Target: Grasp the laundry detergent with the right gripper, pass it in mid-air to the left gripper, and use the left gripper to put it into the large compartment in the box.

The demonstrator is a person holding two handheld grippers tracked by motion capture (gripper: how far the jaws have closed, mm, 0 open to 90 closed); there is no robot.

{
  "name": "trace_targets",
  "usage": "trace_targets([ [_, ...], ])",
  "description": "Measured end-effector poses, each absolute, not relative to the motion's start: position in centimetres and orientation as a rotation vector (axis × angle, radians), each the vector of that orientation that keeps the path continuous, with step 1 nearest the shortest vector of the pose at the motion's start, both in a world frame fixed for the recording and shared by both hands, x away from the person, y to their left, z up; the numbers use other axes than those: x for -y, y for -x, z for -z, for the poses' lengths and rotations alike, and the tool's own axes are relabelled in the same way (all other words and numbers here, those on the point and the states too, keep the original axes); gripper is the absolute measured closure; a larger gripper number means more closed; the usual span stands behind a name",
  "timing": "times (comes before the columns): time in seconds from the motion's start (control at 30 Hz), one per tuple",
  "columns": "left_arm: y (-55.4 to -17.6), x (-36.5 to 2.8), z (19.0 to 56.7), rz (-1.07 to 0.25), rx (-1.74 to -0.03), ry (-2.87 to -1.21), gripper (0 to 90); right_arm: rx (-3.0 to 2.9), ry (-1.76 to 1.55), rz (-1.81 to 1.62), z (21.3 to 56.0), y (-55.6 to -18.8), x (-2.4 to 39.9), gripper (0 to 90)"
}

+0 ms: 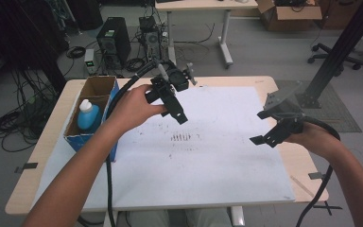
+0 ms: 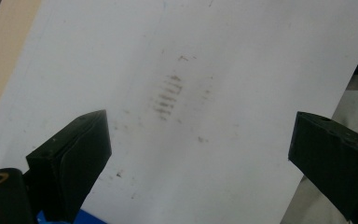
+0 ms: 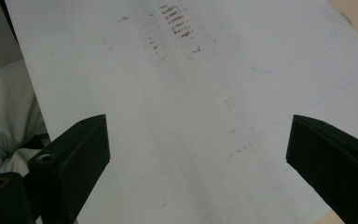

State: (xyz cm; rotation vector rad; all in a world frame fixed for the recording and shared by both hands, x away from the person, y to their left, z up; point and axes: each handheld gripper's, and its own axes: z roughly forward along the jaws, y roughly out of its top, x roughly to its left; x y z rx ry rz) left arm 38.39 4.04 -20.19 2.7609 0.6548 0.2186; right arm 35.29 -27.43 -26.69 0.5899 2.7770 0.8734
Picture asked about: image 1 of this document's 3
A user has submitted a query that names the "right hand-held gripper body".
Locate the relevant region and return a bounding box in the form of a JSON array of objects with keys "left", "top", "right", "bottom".
[{"left": 256, "top": 80, "right": 305, "bottom": 133}]

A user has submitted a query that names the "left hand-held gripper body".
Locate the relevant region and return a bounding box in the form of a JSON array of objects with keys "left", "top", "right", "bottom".
[{"left": 145, "top": 61, "right": 199, "bottom": 105}]

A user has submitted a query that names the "blue cardboard box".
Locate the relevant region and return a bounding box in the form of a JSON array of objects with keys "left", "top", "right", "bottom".
[{"left": 63, "top": 75, "right": 121, "bottom": 163}]

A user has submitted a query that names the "blue bottle with white cap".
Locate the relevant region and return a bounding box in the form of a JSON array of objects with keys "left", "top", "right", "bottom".
[{"left": 77, "top": 98, "right": 102, "bottom": 131}]

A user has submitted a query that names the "person's left hand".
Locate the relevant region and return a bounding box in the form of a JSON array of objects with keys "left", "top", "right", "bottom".
[{"left": 105, "top": 84, "right": 168, "bottom": 137}]

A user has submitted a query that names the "person's right hand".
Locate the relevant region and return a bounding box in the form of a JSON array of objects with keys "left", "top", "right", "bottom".
[{"left": 284, "top": 121, "right": 343, "bottom": 161}]

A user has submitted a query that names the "open computer case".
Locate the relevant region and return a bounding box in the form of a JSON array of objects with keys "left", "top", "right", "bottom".
[{"left": 138, "top": 15, "right": 164, "bottom": 64}]

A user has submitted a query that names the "brown tape strip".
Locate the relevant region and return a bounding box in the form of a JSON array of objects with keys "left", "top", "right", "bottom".
[{"left": 289, "top": 174, "right": 316, "bottom": 199}]

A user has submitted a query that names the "grey floor mat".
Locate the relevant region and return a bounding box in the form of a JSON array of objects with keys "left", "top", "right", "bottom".
[{"left": 273, "top": 79, "right": 363, "bottom": 133}]

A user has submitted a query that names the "white table mat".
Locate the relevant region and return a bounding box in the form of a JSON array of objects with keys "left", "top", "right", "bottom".
[{"left": 32, "top": 86, "right": 297, "bottom": 213}]

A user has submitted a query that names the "black office chair base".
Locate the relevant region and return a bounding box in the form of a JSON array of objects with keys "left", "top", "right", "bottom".
[{"left": 306, "top": 42, "right": 363, "bottom": 71}]

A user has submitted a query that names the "black metal stand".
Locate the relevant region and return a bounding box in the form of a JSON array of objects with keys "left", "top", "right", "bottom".
[{"left": 296, "top": 0, "right": 363, "bottom": 110}]

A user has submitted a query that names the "black computer tower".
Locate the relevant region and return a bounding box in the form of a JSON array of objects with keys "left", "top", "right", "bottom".
[{"left": 95, "top": 16, "right": 132, "bottom": 70}]

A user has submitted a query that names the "white-legged wooden desk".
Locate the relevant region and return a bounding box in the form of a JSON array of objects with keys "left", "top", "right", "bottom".
[{"left": 154, "top": 0, "right": 259, "bottom": 70}]

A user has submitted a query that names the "white table leg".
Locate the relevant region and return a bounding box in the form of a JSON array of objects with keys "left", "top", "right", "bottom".
[
  {"left": 103, "top": 210, "right": 119, "bottom": 227},
  {"left": 231, "top": 206, "right": 246, "bottom": 227}
]

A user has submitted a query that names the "open brown cardboard box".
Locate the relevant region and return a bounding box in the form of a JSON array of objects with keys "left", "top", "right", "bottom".
[{"left": 256, "top": 0, "right": 323, "bottom": 32}]

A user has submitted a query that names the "black tape cross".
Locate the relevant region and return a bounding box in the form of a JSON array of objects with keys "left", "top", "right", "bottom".
[{"left": 312, "top": 201, "right": 343, "bottom": 217}]

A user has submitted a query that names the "small white power unit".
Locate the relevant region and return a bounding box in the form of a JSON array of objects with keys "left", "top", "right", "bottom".
[{"left": 83, "top": 47, "right": 96, "bottom": 76}]

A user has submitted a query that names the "black curtain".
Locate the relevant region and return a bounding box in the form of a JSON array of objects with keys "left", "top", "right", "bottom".
[{"left": 0, "top": 0, "right": 71, "bottom": 96}]

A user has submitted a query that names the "coiled black cable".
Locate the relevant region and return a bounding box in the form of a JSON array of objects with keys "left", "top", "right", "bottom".
[
  {"left": 125, "top": 57, "right": 147, "bottom": 73},
  {"left": 65, "top": 45, "right": 87, "bottom": 60}
]

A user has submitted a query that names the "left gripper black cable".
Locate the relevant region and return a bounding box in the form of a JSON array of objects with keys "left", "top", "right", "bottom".
[{"left": 105, "top": 59, "right": 178, "bottom": 227}]

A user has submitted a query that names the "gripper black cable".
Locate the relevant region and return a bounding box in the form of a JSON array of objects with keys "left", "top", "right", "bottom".
[
  {"left": 105, "top": 59, "right": 178, "bottom": 227},
  {"left": 295, "top": 115, "right": 342, "bottom": 227}
]

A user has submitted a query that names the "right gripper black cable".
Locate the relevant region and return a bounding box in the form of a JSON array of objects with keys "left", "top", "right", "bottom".
[{"left": 295, "top": 115, "right": 342, "bottom": 227}]

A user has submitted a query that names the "tangle of black cables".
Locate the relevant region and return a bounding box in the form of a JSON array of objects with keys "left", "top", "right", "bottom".
[{"left": 0, "top": 69, "right": 61, "bottom": 154}]

